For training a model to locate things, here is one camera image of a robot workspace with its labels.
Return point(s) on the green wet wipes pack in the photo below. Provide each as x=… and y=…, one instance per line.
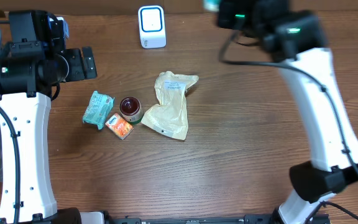
x=98, y=109

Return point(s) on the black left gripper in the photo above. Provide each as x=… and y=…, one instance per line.
x=79, y=61

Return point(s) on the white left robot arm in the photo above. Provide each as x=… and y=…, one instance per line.
x=27, y=76

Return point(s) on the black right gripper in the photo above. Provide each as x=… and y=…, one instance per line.
x=234, y=11

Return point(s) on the white barcode scanner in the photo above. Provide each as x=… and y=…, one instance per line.
x=152, y=27

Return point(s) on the beige paper pouch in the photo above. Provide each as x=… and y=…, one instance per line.
x=169, y=116

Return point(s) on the teal tissue pack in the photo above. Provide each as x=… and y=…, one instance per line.
x=211, y=5

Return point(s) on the orange tissue pack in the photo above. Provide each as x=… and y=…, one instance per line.
x=119, y=126

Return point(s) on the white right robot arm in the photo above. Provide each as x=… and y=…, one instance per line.
x=298, y=47

